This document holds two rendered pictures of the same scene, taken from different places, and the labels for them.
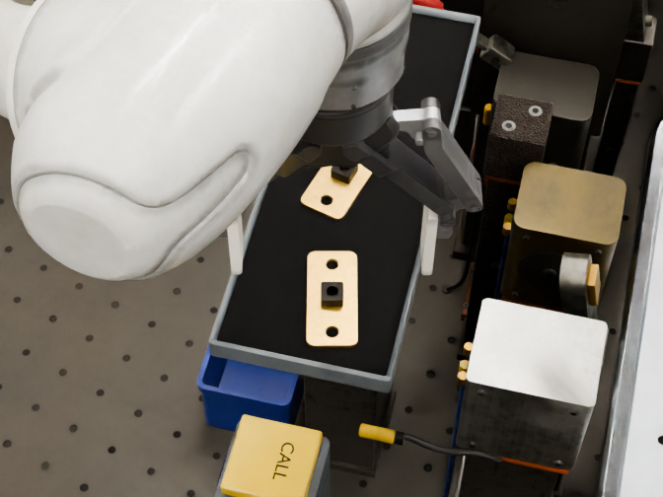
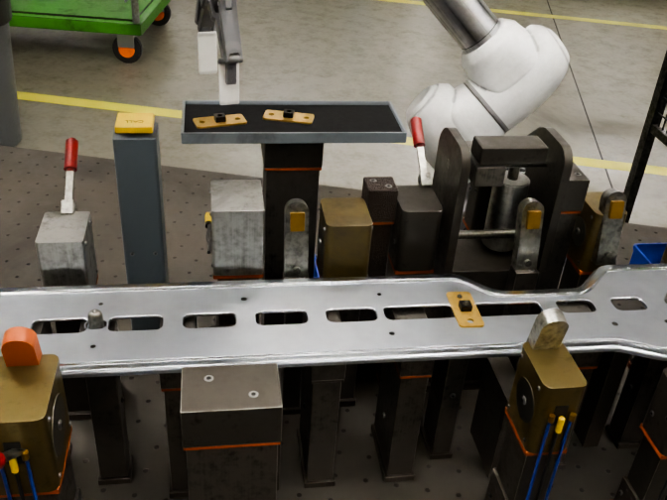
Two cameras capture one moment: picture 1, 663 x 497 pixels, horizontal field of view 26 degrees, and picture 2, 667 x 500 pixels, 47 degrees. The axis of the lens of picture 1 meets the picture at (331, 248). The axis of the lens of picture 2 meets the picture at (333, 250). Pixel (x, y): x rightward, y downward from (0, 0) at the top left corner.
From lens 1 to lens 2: 1.26 m
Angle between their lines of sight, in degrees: 50
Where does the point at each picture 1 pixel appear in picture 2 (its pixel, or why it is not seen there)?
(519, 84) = (411, 190)
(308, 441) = (145, 124)
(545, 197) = (343, 204)
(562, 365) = (231, 201)
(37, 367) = not seen: hidden behind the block
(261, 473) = (126, 118)
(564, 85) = (421, 202)
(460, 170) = (225, 31)
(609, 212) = (347, 222)
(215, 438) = not seen: hidden behind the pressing
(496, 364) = (223, 186)
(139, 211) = not seen: outside the picture
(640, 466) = (223, 293)
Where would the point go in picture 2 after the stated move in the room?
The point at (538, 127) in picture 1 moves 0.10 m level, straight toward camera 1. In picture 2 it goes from (378, 187) to (317, 188)
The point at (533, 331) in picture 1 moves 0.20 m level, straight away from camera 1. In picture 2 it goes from (247, 192) to (375, 192)
